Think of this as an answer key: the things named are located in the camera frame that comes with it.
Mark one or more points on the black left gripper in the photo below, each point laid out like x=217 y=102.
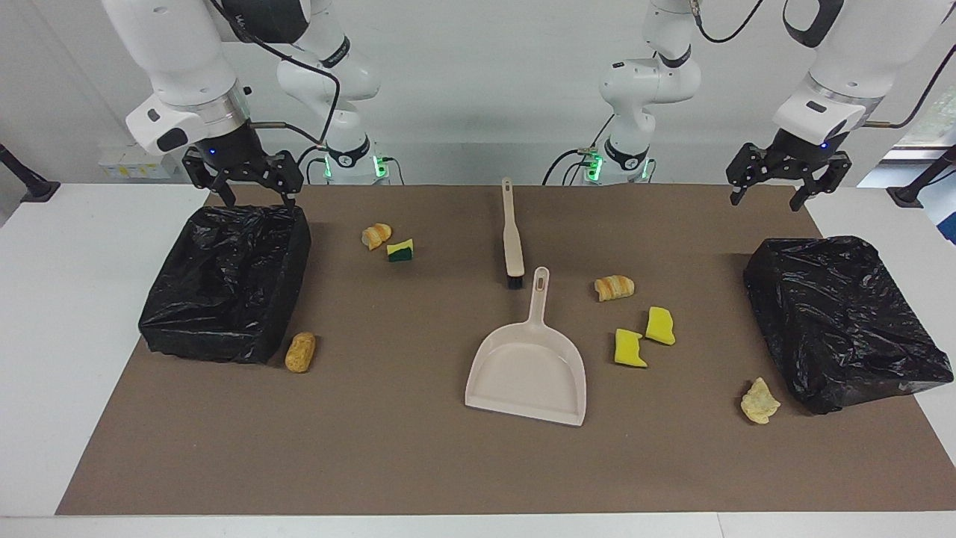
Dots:
x=799 y=155

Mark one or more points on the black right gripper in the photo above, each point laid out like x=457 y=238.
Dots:
x=233 y=153

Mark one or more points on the small orange croissant piece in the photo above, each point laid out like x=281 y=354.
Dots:
x=376 y=236

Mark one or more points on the yellow and green sponge piece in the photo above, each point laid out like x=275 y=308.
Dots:
x=400 y=250

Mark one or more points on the brown oval bread roll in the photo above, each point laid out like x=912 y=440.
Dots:
x=300 y=353

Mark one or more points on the striped croissant piece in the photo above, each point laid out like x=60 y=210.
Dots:
x=614 y=288

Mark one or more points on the pale flaky bread piece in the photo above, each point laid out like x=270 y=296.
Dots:
x=760 y=403

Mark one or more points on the beige brush with black bristles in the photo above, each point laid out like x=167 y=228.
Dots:
x=514 y=246

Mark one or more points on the beige plastic dustpan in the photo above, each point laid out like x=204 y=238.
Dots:
x=526 y=373

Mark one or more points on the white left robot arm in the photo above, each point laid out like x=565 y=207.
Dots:
x=859 y=45

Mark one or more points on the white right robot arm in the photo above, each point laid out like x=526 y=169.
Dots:
x=179 y=52

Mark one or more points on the black bag lined bin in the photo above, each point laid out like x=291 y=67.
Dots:
x=224 y=284
x=836 y=321

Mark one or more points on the brown table mat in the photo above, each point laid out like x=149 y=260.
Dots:
x=373 y=448

